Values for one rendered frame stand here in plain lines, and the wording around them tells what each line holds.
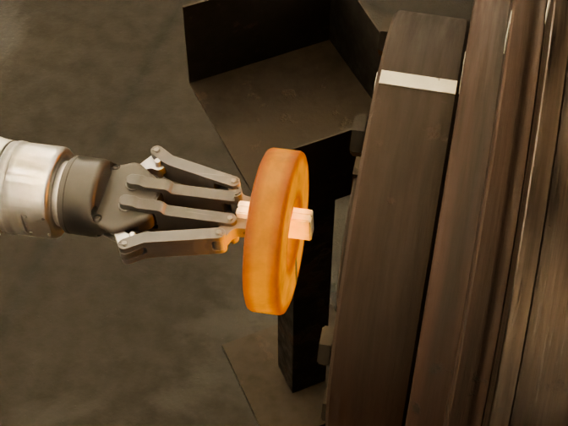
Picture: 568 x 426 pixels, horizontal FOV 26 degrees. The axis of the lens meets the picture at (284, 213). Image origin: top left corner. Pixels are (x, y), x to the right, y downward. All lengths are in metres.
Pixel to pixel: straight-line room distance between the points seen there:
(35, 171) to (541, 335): 0.67
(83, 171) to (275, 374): 0.92
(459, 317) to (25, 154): 0.63
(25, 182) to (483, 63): 0.59
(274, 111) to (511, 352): 1.02
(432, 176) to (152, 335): 1.44
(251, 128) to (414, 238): 0.89
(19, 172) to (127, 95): 1.26
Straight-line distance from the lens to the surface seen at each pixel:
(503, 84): 0.63
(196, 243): 1.13
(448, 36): 0.74
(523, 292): 0.57
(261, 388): 2.00
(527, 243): 0.57
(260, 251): 1.08
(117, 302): 2.12
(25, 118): 2.40
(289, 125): 1.54
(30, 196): 1.16
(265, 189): 1.09
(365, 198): 0.67
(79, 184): 1.15
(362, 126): 0.69
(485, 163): 0.64
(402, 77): 0.70
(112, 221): 1.15
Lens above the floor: 1.76
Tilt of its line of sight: 53 degrees down
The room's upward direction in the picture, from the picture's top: straight up
